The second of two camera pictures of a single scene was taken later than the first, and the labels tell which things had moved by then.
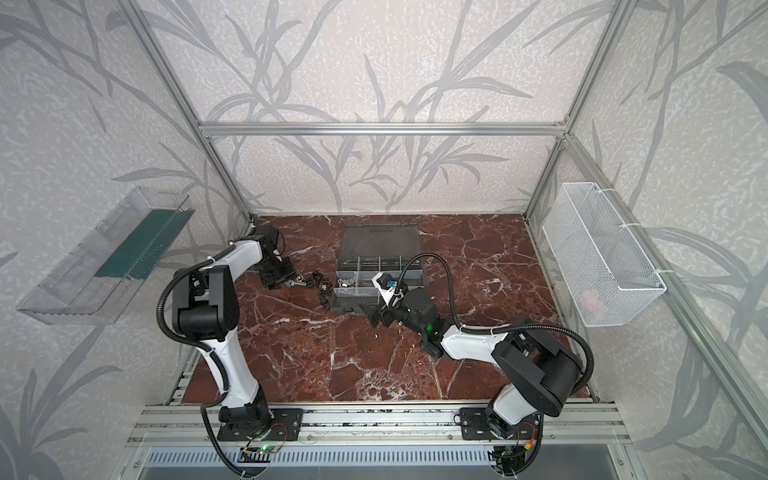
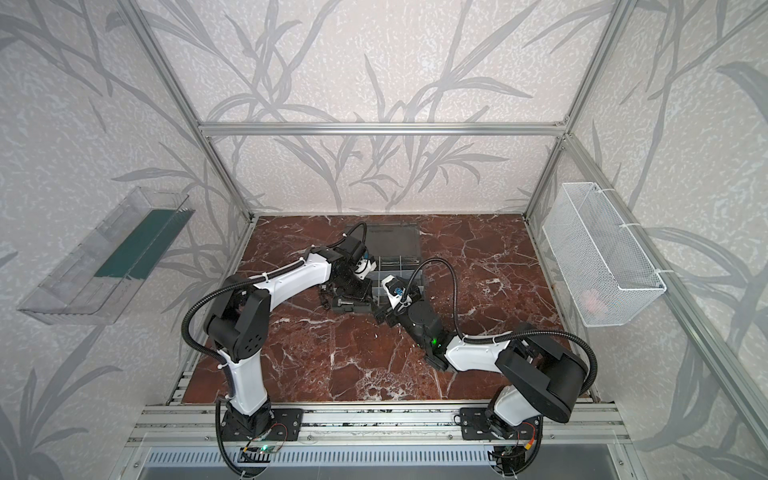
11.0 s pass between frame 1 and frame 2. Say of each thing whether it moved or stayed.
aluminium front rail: stayed
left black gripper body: moved
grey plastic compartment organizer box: stayed
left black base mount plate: stayed
